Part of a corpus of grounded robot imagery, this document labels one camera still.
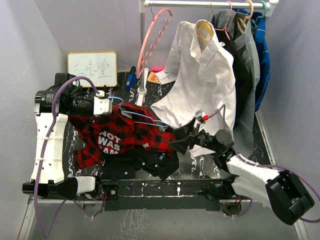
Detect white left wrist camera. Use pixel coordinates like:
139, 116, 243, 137
93, 96, 113, 117

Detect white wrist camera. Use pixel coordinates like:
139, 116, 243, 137
195, 110, 209, 124
93, 96, 113, 117

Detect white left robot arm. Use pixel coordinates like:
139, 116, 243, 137
22, 73, 180, 200

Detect orange plastic hanger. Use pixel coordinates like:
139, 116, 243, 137
236, 0, 254, 34

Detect teal plastic hanger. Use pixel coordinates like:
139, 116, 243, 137
250, 0, 268, 31

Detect yellow wooden hanger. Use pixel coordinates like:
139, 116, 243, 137
195, 0, 215, 54

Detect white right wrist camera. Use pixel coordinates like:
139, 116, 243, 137
195, 110, 209, 124

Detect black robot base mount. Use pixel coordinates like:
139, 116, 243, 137
101, 179, 250, 212

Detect white collared shirt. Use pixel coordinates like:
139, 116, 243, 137
149, 21, 237, 159

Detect aluminium rail frame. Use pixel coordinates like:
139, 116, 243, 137
22, 112, 315, 225

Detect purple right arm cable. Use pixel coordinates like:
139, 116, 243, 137
207, 103, 320, 223

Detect black button shirt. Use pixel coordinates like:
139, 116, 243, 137
101, 147, 179, 181

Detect orange patterned card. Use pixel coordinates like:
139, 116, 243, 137
147, 72, 161, 85

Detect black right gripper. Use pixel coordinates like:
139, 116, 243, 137
168, 117, 221, 154

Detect pink wire hanger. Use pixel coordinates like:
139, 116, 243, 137
215, 0, 233, 40

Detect blue stapler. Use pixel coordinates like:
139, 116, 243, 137
125, 66, 137, 90

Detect pink notched hanger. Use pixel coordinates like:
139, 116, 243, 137
136, 8, 173, 79

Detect blue jacket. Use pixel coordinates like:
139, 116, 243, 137
234, 8, 271, 113

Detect grey shirt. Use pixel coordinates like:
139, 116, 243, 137
211, 9, 260, 158

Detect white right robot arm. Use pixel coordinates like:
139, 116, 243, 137
169, 128, 315, 225

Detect small whiteboard with writing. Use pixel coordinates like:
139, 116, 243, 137
67, 51, 118, 88

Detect red black plaid shirt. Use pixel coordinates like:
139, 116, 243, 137
68, 102, 176, 170

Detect metal clothes rack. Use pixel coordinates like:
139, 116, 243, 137
136, 0, 279, 106

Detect light blue wire hanger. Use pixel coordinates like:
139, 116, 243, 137
107, 96, 169, 130

